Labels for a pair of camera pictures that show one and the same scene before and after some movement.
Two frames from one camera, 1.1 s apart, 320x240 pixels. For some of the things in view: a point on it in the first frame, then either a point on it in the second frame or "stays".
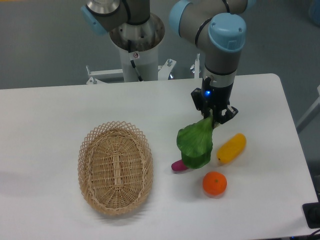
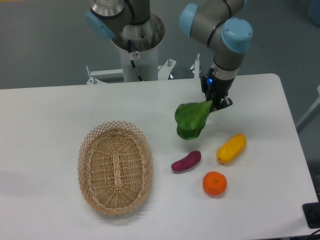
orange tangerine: x=214 y=183 stays
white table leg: x=310 y=115 stays
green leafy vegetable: x=195 y=142 → x=190 y=117
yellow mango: x=231 y=148 stays
